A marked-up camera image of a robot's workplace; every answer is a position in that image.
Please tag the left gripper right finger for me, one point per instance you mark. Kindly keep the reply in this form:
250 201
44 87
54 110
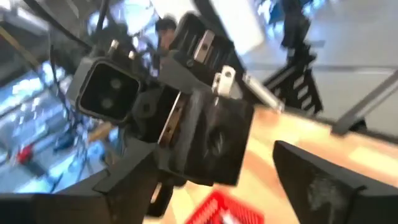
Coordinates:
326 193

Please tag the black power adapter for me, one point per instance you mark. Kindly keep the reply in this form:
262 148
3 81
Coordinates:
214 143

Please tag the black aluminium table frame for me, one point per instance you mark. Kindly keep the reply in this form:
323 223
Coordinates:
363 104

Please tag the person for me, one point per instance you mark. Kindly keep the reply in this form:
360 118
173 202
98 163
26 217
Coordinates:
166 28

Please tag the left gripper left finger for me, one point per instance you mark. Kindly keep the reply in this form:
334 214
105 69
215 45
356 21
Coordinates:
130 186

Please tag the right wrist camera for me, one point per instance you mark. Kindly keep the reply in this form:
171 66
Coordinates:
109 90

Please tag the red plastic basket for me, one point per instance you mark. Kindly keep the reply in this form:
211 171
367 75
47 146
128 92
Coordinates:
217 208

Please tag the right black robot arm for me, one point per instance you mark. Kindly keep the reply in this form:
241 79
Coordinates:
295 90

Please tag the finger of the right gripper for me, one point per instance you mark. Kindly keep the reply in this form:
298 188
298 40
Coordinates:
186 71

